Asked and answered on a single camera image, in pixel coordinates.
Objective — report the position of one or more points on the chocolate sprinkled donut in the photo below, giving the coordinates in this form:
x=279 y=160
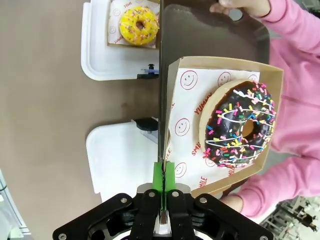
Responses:
x=225 y=120

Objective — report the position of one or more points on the white display case base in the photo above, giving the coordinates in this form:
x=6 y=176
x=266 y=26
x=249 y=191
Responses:
x=95 y=50
x=112 y=155

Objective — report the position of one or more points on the person's left forearm pink sleeve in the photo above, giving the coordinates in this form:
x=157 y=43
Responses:
x=277 y=190

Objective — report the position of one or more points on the person's right hand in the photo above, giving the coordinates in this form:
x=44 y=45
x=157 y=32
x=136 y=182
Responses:
x=240 y=6

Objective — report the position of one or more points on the smiley print paper liner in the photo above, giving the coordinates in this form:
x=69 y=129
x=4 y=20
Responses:
x=113 y=15
x=207 y=77

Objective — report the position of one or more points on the dark brown serving tray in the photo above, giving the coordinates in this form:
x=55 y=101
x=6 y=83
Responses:
x=205 y=37

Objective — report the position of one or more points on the yellow sprinkled donut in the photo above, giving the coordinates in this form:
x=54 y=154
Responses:
x=130 y=30

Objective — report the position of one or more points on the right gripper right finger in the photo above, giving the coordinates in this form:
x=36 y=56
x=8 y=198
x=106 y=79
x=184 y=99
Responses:
x=180 y=212

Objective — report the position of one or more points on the person's left hand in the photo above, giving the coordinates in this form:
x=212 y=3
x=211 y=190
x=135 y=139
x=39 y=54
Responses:
x=232 y=203

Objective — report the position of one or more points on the pink hoodie torso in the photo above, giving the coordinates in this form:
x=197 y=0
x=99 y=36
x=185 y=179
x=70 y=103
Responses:
x=300 y=87

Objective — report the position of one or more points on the brown cardboard donut box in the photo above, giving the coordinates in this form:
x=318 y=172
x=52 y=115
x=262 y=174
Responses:
x=132 y=47
x=275 y=82

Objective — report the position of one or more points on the person's right forearm pink sleeve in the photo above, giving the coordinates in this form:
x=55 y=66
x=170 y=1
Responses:
x=292 y=12

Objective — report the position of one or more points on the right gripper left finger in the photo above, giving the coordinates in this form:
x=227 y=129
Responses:
x=147 y=212

